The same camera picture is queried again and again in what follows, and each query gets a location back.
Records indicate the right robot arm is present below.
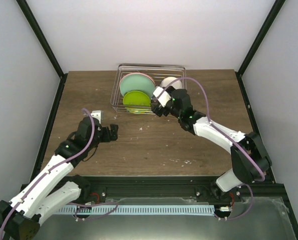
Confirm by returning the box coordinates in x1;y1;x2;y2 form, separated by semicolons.
152;86;272;202

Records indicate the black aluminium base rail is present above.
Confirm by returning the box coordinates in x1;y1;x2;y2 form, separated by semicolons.
21;175;284;203

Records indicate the mint green flower plate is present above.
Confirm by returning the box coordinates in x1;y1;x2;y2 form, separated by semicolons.
119;81;156;97

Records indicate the light blue slotted cable duct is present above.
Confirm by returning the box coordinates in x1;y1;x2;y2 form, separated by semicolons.
55;205;215;216

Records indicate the pink plate with woven pattern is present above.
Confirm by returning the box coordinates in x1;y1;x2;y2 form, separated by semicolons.
120;72;155;85

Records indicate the left black frame post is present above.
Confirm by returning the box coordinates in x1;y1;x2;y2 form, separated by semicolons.
15;0;65;79

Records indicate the right black frame post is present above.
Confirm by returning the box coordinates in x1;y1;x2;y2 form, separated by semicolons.
236;0;287;76

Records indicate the white scalloped bowl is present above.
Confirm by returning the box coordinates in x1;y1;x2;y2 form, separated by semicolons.
160;76;183;90

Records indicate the metal wire dish rack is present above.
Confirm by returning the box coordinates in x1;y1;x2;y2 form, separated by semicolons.
111;63;186;114

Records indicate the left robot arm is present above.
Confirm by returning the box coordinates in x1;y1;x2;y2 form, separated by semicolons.
0;111;119;240

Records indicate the lime green small plate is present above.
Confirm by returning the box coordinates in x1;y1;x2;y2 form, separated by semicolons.
123;90;151;114

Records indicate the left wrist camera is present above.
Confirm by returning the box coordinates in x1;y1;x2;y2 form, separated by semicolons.
91;110;104;124

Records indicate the black frame post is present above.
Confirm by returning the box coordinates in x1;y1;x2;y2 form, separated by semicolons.
236;0;287;76
15;0;65;79

